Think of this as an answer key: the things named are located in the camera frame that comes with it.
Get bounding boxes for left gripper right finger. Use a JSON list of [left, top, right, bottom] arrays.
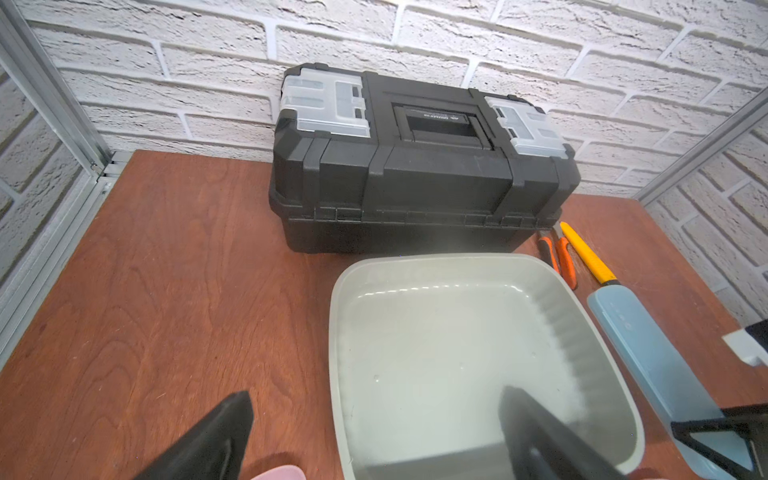
[[498, 386, 624, 479]]

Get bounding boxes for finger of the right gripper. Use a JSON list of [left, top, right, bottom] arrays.
[[671, 403, 767, 474]]

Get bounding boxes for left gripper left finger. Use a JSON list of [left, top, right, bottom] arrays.
[[136, 391, 254, 480]]

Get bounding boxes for light blue pencil case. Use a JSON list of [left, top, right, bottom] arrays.
[[588, 284, 762, 479]]

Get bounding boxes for pink pencil case left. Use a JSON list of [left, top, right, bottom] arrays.
[[252, 465, 306, 480]]

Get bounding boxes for grey plastic storage tray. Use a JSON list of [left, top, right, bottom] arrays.
[[329, 253, 645, 479]]

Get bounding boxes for yellow utility knife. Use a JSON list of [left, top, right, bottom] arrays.
[[560, 222, 619, 286]]

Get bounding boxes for black plastic toolbox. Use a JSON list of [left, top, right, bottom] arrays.
[[269, 63, 581, 255]]

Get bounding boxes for orange handled pliers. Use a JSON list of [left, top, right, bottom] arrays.
[[536, 223, 578, 291]]

